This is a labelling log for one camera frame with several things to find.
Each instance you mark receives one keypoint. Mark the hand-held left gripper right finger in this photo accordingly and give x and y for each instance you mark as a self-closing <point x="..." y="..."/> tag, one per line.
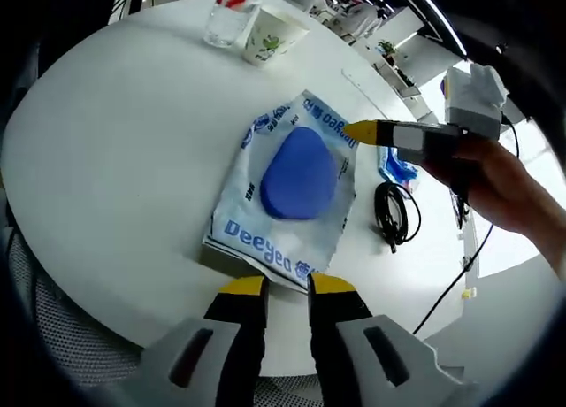
<point x="336" y="336"/>

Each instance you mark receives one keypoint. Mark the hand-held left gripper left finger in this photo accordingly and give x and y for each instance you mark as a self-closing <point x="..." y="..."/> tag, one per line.
<point x="241" y="336"/>

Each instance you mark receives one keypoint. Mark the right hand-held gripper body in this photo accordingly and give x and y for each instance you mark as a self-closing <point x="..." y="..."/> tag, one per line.
<point x="473" y="102"/>

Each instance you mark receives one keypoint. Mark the clear blue plastic packet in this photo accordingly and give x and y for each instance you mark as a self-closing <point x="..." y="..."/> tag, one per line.
<point x="398" y="170"/>

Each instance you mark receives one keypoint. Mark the white bag with blue pad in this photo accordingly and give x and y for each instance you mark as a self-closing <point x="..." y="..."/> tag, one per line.
<point x="296" y="177"/>

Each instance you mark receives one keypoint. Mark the floral paper cup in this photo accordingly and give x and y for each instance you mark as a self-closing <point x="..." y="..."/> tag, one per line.
<point x="269" y="35"/>

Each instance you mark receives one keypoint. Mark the clear plastic water bottle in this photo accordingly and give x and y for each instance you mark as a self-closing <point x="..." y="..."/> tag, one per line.
<point x="227" y="22"/>

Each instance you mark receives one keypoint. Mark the person's right hand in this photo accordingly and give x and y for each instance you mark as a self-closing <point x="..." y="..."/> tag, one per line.
<point x="495" y="181"/>

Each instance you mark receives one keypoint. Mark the table socket cover plate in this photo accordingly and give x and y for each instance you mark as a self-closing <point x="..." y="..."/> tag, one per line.
<point x="354" y="82"/>

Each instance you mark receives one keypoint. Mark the potted green plant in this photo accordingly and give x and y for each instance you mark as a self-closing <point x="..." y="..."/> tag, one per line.
<point x="387" y="51"/>

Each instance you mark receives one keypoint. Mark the grey mesh office chair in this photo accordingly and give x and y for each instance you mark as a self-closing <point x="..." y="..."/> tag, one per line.
<point x="66" y="336"/>

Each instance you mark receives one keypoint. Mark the white table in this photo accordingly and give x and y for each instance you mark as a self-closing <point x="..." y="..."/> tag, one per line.
<point x="110" y="159"/>

